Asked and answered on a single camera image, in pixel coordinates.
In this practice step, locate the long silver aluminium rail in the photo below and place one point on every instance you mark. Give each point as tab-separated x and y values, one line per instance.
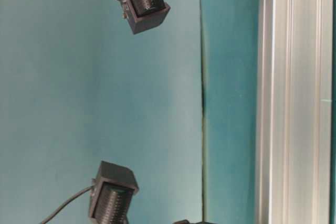
294	111

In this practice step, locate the black camera box lower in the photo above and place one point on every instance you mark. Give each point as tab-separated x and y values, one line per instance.
111	195

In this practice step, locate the black camera box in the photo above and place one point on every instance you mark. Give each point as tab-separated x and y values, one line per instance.
111	195
143	15

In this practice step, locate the black camera box upper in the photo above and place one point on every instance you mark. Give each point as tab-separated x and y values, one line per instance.
143	15

